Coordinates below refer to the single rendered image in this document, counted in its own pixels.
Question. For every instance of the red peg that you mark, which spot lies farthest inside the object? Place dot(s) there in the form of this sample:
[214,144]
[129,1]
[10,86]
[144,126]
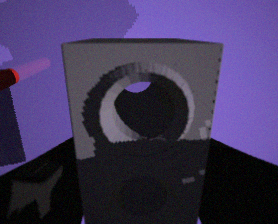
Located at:
[8,77]

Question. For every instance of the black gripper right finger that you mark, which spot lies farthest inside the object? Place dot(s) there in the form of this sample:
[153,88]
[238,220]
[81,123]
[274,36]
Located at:
[238,188]

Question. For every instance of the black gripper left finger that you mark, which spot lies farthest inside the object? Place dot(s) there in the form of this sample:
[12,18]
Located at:
[44,190]

